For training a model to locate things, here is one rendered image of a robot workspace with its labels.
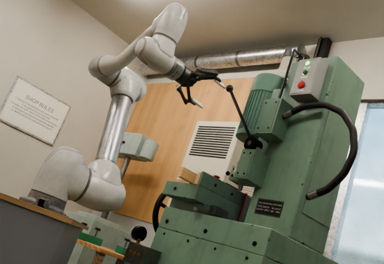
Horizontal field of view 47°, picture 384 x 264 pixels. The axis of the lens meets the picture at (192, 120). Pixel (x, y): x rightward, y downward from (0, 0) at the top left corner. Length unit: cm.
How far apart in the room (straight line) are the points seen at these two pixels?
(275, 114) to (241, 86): 255
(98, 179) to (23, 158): 271
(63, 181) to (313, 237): 99
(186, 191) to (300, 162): 46
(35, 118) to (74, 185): 277
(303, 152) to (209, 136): 216
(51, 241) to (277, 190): 85
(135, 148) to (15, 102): 125
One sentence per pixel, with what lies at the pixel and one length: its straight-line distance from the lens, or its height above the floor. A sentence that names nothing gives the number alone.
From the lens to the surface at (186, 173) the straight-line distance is 172.
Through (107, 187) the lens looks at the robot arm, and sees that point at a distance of 197.
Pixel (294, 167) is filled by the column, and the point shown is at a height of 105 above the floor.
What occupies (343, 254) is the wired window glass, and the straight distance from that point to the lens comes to 323.
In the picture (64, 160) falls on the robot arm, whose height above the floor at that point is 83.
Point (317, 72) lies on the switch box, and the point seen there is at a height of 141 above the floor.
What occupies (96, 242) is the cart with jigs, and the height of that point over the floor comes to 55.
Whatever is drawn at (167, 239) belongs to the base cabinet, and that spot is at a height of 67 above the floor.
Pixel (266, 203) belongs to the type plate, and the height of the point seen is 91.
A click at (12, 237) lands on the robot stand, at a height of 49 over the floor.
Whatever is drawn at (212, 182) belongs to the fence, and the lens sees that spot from 176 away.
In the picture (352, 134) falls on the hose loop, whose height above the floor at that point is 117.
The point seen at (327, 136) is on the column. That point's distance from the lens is 171.
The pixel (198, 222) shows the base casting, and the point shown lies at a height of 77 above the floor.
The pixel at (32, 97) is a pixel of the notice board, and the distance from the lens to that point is 462.
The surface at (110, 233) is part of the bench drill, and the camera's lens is 407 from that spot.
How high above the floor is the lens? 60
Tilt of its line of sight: 18 degrees up
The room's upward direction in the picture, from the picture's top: 20 degrees clockwise
